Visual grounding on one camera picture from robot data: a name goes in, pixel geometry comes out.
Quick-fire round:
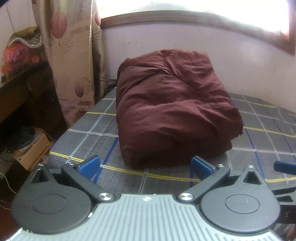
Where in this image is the dark wooden cabinet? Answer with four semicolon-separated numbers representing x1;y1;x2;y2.
1;61;67;149

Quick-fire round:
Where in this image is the brown wooden window frame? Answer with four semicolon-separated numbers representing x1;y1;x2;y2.
101;10;295;56

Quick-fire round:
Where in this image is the grey plaid bed sheet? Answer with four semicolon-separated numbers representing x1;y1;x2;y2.
47;91;295;196

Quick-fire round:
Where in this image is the floral patterned curtain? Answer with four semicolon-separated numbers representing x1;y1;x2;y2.
32;1;108;126

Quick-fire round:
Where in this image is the maroon garment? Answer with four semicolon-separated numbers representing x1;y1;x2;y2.
116;49;243;169

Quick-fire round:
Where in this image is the colourful bag on shelf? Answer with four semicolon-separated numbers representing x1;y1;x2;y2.
1;26;47;79

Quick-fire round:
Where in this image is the cardboard box on floor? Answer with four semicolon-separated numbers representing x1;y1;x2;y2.
12;128;54;171

